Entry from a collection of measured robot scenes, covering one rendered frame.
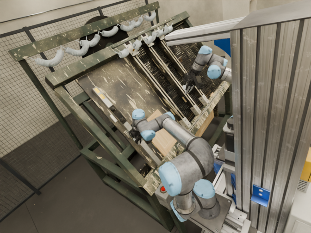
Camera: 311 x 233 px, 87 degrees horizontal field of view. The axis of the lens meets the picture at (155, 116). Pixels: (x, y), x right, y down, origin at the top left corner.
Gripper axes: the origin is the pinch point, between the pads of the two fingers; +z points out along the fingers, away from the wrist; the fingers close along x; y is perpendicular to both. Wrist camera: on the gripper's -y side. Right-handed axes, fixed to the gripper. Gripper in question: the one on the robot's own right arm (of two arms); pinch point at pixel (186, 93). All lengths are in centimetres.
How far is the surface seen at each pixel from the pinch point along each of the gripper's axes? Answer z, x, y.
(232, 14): -29, -322, 203
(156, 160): 71, 12, -12
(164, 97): 38, -22, 39
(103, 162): 127, 42, 35
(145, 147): 63, 20, 1
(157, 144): 66, 3, 2
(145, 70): 22, -8, 67
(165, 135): 63, -10, 6
